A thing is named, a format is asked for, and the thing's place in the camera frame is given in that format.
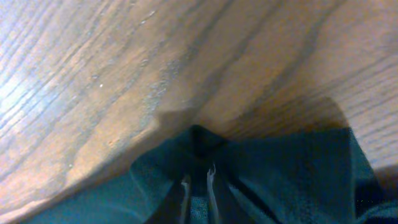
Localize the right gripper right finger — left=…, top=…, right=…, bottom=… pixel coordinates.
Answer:
left=206, top=164, right=249, bottom=224

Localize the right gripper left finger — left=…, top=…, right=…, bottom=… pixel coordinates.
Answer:
left=152, top=175, right=190, bottom=224

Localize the black t-shirt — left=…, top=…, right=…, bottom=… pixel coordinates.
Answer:
left=30, top=126, right=397, bottom=223

